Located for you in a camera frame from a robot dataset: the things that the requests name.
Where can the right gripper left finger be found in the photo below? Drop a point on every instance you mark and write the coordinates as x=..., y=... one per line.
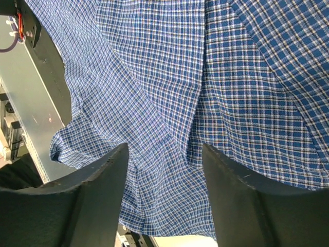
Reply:
x=79, y=209

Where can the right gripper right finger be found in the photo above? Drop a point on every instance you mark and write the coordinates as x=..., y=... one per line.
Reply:
x=250, y=209

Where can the blue checkered long sleeve shirt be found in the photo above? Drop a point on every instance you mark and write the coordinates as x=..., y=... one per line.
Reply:
x=247, y=77

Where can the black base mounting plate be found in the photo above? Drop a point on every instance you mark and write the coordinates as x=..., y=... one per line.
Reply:
x=44, y=54

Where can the white slotted cable duct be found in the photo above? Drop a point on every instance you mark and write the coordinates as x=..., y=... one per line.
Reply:
x=34, y=155

